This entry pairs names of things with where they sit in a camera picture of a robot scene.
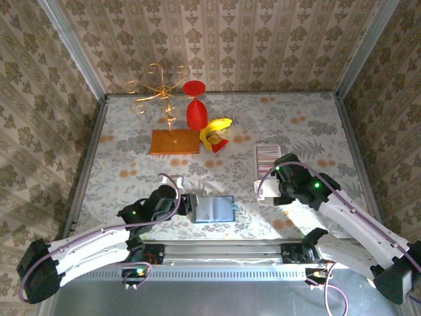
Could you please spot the blue card holder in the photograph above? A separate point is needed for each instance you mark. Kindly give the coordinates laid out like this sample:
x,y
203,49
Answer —
x,y
213,210

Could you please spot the striped white box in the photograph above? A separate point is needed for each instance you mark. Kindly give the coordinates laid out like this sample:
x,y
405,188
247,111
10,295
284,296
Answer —
x,y
267,154

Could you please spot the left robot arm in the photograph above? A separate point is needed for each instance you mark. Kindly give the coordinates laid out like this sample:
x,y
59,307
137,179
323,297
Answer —
x,y
98,237

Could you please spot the clear plastic card box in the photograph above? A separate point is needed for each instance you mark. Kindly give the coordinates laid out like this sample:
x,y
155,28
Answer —
x,y
257,164

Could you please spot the red toy fruit piece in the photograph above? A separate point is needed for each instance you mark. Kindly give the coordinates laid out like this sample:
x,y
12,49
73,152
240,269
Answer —
x,y
221,145

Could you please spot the black controller box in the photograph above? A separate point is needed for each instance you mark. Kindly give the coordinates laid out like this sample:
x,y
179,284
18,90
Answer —
x,y
133,276

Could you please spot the floral tablecloth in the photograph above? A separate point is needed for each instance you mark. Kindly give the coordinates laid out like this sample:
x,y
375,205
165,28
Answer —
x,y
296,108

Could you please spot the yellow toy banana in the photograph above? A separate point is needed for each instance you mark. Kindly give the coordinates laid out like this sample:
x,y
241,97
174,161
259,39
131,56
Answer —
x,y
217,125

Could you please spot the red wine glass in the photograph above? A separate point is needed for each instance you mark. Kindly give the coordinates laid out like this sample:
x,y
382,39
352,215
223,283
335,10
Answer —
x,y
196,115

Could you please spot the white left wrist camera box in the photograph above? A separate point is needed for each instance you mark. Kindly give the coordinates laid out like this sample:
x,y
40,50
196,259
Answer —
x,y
171,180

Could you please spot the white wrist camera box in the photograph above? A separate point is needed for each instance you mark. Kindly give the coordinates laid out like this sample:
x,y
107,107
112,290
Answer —
x,y
171,180
268,191

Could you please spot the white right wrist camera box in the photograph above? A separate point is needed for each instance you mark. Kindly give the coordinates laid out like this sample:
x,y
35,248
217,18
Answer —
x,y
268,191

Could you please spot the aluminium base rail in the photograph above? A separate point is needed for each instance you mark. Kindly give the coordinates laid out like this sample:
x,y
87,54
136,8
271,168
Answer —
x,y
230,253

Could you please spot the aluminium side rail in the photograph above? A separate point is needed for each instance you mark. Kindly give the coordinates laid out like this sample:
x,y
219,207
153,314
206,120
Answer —
x,y
95,138
352,138

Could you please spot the aluminium frame post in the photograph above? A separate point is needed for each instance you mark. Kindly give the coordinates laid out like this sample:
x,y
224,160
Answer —
x,y
75,56
361,56

